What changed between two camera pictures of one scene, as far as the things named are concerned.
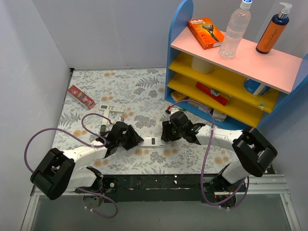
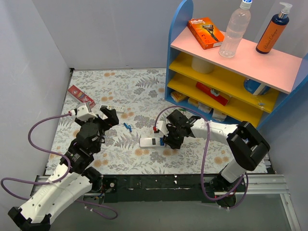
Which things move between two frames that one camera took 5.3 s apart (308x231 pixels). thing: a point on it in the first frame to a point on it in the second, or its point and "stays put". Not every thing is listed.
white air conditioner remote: x=112 y=109 stays put
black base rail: x=158 y=187 stays put
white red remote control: x=152 y=142 stays put
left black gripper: x=130 y=137 to x=106 y=119
